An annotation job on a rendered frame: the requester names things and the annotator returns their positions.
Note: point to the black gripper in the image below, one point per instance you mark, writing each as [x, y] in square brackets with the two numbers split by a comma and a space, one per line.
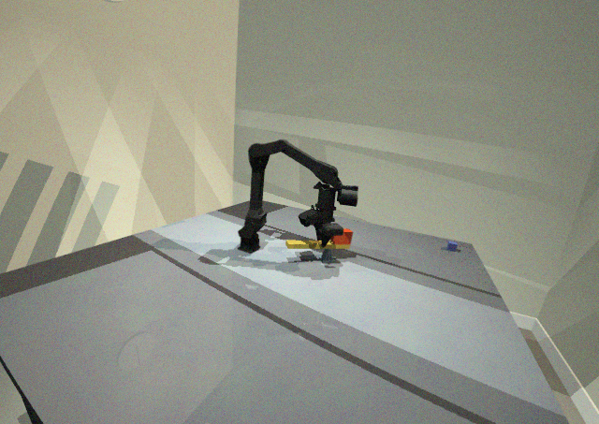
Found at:
[325, 230]

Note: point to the small pale blue wedge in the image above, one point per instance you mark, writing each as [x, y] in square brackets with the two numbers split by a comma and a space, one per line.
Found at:
[327, 256]

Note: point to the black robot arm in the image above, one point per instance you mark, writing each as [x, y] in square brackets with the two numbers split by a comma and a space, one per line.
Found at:
[255, 219]

